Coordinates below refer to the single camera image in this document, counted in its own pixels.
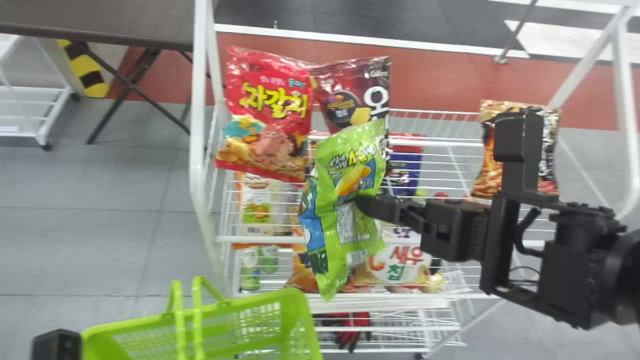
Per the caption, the dark red snack packet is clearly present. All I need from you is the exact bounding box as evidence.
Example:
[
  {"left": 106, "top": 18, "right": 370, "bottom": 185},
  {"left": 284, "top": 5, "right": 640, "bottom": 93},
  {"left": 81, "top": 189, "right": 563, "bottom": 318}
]
[{"left": 309, "top": 56, "right": 392, "bottom": 135}]

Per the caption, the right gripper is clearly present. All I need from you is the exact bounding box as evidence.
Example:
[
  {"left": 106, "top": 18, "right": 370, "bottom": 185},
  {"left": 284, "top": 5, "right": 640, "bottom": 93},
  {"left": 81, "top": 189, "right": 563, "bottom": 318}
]
[{"left": 355, "top": 194, "right": 494, "bottom": 264}]

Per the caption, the white wire rack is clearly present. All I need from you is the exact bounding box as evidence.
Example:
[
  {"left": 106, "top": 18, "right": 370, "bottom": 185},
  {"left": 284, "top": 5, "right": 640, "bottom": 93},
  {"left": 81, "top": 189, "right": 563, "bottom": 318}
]
[
  {"left": 0, "top": 34, "right": 77, "bottom": 152},
  {"left": 188, "top": 0, "right": 640, "bottom": 360}
]

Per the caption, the yellow black striped post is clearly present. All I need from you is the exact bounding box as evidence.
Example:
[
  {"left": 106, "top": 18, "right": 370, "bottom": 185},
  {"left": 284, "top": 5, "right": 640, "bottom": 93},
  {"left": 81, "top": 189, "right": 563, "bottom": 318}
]
[{"left": 55, "top": 39, "right": 111, "bottom": 99}]

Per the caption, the blue snack packet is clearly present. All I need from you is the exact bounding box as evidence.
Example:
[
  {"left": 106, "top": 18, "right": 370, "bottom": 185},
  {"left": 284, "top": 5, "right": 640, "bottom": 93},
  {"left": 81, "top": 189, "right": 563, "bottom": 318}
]
[{"left": 384, "top": 132, "right": 425, "bottom": 197}]

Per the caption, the white and orange snack packet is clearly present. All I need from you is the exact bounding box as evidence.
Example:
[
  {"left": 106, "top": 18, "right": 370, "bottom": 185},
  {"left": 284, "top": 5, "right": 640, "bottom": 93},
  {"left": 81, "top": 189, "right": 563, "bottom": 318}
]
[{"left": 234, "top": 172, "right": 302, "bottom": 249}]

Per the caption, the green snack packet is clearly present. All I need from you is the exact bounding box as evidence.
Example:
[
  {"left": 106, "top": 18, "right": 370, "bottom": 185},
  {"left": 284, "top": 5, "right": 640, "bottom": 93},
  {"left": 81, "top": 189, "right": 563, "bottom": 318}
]
[{"left": 298, "top": 118, "right": 389, "bottom": 302}]

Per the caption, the green bottle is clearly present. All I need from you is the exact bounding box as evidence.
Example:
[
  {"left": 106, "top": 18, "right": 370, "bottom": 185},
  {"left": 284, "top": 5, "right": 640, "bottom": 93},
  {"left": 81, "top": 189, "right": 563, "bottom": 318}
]
[
  {"left": 239, "top": 248, "right": 261, "bottom": 292},
  {"left": 259, "top": 245, "right": 280, "bottom": 275}
]

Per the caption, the dark side table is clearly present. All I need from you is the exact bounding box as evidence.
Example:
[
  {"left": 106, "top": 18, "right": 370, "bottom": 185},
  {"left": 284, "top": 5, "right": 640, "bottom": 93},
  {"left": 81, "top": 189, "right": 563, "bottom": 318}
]
[{"left": 0, "top": 0, "right": 202, "bottom": 146}]

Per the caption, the green basket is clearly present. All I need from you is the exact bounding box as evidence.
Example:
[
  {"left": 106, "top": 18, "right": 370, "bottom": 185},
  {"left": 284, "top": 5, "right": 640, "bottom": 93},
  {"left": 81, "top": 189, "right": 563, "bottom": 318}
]
[{"left": 80, "top": 275, "right": 324, "bottom": 360}]

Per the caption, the brown snack packet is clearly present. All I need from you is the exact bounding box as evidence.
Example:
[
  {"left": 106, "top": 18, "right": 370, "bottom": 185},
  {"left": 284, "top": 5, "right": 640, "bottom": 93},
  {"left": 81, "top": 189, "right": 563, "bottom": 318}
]
[{"left": 471, "top": 99, "right": 561, "bottom": 199}]

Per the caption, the black cable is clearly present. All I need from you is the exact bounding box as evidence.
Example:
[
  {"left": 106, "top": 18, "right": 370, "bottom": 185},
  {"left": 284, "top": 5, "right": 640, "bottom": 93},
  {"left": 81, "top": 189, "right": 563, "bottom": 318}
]
[{"left": 513, "top": 205, "right": 544, "bottom": 259}]

